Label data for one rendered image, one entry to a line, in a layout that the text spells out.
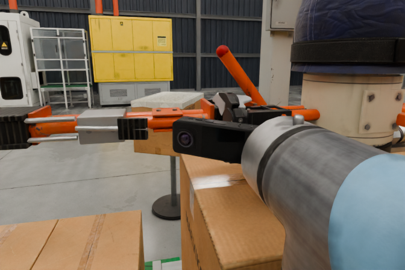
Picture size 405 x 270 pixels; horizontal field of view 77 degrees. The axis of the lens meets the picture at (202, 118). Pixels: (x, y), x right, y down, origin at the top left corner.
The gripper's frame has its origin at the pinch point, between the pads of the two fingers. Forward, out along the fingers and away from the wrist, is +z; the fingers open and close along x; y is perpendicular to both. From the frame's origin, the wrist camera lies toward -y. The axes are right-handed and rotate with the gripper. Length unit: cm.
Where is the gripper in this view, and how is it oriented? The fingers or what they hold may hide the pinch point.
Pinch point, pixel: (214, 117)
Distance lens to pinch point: 46.7
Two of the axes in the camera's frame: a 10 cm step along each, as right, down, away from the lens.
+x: 0.0, -9.8, -2.2
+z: -2.0, -2.1, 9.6
